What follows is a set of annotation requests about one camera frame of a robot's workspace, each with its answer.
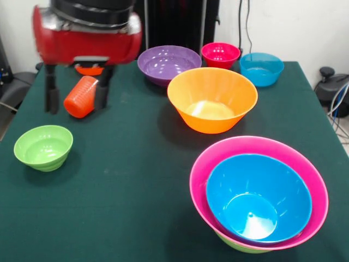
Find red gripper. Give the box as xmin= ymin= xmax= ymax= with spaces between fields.
xmin=32 ymin=5 xmax=143 ymax=115

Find orange-red plastic cup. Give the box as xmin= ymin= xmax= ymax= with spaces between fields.
xmin=63 ymin=75 xmax=100 ymax=119

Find small green bowl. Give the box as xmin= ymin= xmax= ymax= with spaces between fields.
xmin=13 ymin=124 xmax=74 ymax=172

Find large orange bowl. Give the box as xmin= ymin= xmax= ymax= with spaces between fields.
xmin=167 ymin=67 xmax=258 ymax=134

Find large pink bowl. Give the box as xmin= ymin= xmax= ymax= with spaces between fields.
xmin=189 ymin=135 xmax=329 ymax=251

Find large blue bowl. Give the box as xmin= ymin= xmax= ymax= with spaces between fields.
xmin=206 ymin=154 xmax=313 ymax=243

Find medium green bowl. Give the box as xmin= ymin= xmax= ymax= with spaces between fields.
xmin=214 ymin=230 xmax=271 ymax=254

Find small orange bowl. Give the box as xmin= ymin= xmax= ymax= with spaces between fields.
xmin=74 ymin=64 xmax=105 ymax=76

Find black electronics box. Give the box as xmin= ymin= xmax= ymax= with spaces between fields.
xmin=0 ymin=37 xmax=14 ymax=82

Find purple bowl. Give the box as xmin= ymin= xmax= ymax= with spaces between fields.
xmin=137 ymin=45 xmax=202 ymax=88

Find dark green tablecloth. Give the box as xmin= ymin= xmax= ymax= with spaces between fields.
xmin=0 ymin=58 xmax=349 ymax=262

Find small crimson bowl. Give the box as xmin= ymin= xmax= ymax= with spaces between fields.
xmin=201 ymin=42 xmax=242 ymax=69

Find small blue bowl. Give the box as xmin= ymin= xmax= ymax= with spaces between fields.
xmin=239 ymin=52 xmax=285 ymax=87

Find black wall cable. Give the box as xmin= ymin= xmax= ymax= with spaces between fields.
xmin=238 ymin=0 xmax=264 ymax=63

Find blue and white cables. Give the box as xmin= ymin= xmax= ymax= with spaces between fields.
xmin=327 ymin=81 xmax=349 ymax=142

